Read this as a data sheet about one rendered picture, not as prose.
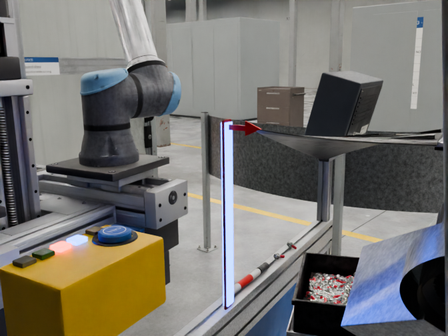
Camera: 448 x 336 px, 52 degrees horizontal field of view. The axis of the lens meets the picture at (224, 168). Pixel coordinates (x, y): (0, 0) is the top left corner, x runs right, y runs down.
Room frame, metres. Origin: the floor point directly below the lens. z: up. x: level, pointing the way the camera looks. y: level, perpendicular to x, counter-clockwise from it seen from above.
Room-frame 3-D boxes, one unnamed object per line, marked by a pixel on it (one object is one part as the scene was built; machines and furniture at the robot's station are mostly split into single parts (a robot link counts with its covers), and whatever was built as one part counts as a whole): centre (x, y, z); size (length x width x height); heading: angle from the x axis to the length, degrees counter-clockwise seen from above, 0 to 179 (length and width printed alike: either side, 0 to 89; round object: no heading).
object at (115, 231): (0.54, 0.14, 1.08); 0.04 x 0.04 x 0.02
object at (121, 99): (1.18, 0.29, 1.20); 0.13 x 0.12 x 0.14; 130
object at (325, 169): (1.20, -0.27, 0.96); 0.03 x 0.03 x 0.20; 59
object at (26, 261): (0.46, 0.22, 1.08); 0.02 x 0.02 x 0.01; 59
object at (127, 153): (1.17, 0.30, 1.09); 0.15 x 0.15 x 0.10
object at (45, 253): (0.48, 0.20, 1.08); 0.02 x 0.02 x 0.01; 59
